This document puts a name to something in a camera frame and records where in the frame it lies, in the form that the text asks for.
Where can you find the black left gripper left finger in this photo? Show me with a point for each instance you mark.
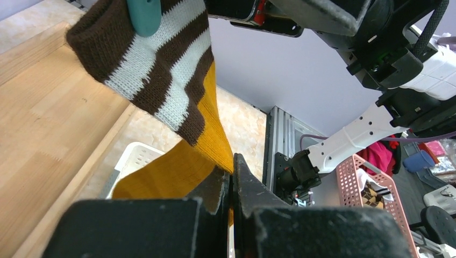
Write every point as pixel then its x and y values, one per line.
pixel 193 226

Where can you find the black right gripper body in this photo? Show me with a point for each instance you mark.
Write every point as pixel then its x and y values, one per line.
pixel 382 42

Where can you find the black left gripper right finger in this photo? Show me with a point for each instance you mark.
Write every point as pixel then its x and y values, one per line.
pixel 266 226

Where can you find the mustard yellow sock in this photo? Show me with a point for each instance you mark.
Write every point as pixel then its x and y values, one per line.
pixel 170 75

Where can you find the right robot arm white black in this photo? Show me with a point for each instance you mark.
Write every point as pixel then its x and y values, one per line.
pixel 425 105

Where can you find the white plastic basket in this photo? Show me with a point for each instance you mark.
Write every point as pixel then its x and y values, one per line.
pixel 135 156

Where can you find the pink perforated basket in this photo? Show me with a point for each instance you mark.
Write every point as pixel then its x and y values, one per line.
pixel 362 184

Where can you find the teal plastic clothes clip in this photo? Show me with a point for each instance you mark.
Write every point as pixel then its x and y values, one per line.
pixel 145 16

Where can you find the aluminium rail frame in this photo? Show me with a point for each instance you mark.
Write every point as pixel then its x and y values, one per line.
pixel 283 135

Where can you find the wooden hanger stand frame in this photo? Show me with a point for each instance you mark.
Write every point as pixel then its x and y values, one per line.
pixel 57 126

